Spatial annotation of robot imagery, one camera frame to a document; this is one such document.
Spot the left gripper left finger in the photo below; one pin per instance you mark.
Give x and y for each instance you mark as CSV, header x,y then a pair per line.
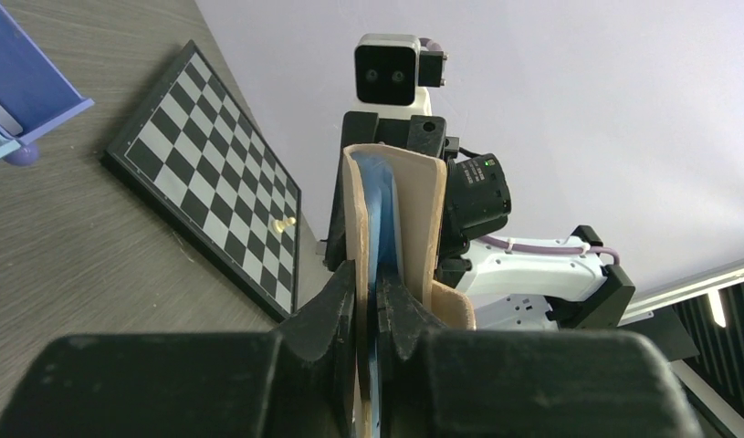
x,y
296,380

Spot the blue three-compartment organizer tray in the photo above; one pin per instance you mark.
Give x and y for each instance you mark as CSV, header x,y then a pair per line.
x,y
35,96

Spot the beige leather card holder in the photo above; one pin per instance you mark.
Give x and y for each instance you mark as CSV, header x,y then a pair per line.
x,y
393,204

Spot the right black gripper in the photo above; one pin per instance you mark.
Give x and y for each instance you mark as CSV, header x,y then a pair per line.
x,y
477,197

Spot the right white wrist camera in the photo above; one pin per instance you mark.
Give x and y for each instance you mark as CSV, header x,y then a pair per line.
x,y
394,72

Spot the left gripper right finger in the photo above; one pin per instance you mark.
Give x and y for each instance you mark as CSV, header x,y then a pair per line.
x,y
437,381

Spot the black and white chessboard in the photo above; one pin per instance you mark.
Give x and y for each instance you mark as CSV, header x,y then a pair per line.
x,y
195,158

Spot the white chess pawn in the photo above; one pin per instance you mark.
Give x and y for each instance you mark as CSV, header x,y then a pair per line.
x,y
279,226

